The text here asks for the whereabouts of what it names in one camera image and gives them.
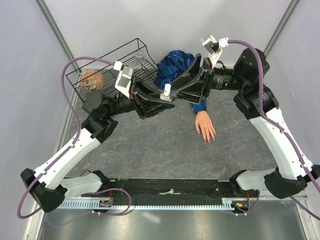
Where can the black wire dish rack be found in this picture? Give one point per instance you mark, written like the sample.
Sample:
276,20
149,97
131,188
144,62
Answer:
125,54

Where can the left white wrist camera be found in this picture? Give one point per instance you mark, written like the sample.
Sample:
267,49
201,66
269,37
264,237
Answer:
123,81

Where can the brown floral ceramic bowl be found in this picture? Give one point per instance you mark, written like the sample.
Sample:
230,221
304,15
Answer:
91,80

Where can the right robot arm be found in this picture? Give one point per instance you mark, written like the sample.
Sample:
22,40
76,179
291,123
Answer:
259,105

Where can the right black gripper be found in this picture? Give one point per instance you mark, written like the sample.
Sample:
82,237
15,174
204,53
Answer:
193,93

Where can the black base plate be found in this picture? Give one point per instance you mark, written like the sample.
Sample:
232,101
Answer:
179,191

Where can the blue slotted cable duct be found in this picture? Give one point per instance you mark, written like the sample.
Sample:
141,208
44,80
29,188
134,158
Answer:
90,204

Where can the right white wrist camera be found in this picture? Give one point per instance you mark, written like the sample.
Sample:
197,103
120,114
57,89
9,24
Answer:
214,48

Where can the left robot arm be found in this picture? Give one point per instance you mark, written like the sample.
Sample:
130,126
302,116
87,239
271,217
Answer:
48,184

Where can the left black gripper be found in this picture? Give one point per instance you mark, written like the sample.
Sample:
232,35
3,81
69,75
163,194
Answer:
153,107

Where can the clear glass cup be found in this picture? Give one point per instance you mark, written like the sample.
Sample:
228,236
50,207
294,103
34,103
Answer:
140,57

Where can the white nail polish cap brush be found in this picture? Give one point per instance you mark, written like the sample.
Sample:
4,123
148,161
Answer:
167,89

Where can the mannequin hand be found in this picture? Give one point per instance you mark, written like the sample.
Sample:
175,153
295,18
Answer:
204,126

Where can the blue plaid shirt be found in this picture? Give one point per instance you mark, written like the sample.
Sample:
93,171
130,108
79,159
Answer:
172,66

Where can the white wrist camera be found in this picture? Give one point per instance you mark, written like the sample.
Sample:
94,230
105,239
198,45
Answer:
123,81
214,48

